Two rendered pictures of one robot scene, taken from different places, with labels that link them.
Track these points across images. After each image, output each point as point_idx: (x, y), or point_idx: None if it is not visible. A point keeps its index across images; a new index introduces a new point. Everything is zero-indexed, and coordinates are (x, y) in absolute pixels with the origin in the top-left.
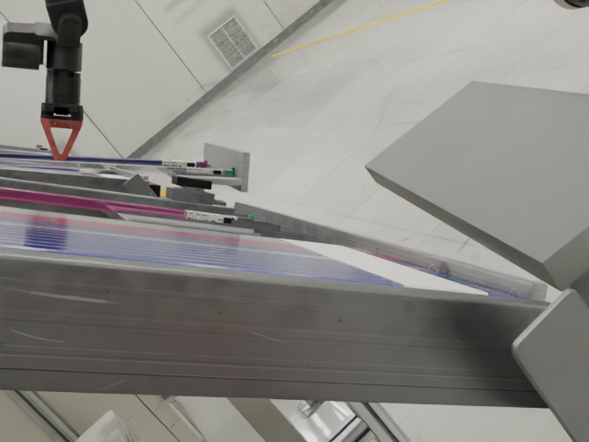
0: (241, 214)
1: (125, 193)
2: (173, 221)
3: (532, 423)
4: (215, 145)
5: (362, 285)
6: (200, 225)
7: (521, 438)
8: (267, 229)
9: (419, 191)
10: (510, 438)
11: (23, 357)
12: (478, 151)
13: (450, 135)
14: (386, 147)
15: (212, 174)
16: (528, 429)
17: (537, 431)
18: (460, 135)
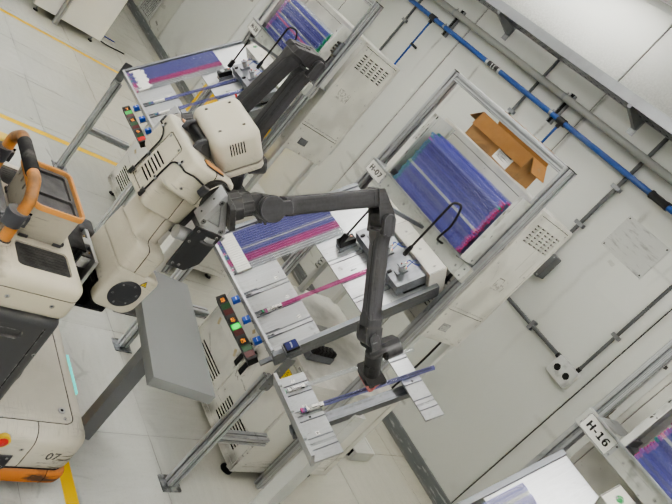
0: (269, 337)
1: (313, 338)
2: (282, 297)
3: (122, 498)
4: (301, 426)
5: (238, 225)
6: (274, 296)
7: (130, 496)
8: (257, 312)
9: (201, 343)
10: (134, 501)
11: None
12: (178, 331)
13: (180, 354)
14: (203, 392)
15: (291, 384)
16: (125, 497)
17: (122, 492)
18: (177, 348)
